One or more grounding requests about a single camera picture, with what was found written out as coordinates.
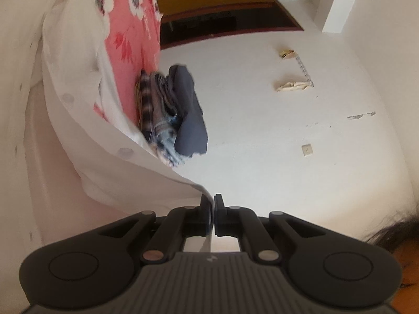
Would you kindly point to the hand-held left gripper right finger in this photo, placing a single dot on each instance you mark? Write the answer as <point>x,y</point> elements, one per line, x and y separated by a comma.
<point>221,219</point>

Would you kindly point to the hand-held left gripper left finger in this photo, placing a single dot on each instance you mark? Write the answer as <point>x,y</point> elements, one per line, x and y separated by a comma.
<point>203,219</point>

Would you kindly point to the white button shirt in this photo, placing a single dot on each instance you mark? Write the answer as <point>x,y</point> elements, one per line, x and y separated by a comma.
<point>91,137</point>

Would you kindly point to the stack of folded clothes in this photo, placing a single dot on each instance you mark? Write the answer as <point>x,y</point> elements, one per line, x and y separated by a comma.
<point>190,114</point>

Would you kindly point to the blue checked folded garment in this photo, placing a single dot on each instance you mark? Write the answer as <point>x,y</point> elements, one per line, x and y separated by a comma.
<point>165,130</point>

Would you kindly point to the brown plaid folded garment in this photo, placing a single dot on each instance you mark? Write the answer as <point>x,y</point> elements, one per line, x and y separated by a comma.
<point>146,104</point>

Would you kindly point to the person's head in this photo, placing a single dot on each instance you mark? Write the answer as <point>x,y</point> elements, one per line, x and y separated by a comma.
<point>402,252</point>

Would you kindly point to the red floral bedsheet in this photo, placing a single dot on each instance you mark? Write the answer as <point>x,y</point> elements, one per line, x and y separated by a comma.
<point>131,29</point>

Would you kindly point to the wall socket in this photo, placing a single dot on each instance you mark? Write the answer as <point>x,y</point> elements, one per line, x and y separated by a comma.
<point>307,150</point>

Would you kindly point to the beige wall hook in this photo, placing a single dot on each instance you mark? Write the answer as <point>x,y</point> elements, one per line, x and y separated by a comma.
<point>287,53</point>
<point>291,86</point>

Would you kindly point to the metal wall rack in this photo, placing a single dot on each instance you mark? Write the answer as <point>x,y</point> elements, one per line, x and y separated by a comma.
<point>304,72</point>

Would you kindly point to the dark red door frame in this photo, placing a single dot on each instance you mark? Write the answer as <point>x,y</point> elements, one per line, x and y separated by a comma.
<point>289,18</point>

